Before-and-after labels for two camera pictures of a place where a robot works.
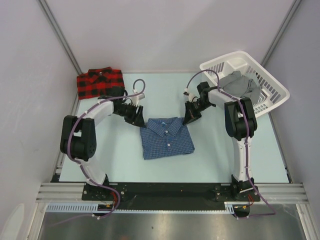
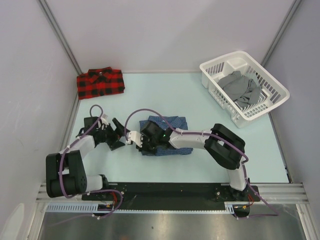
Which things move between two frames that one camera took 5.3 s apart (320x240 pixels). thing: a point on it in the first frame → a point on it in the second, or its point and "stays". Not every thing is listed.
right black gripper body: x=196 y=108 → x=149 y=145
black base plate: x=177 y=195 stays
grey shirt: x=236 y=84 stays
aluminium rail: x=70 y=193 stays
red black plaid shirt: x=94 y=83 stays
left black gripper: x=135 y=119 → x=115 y=137
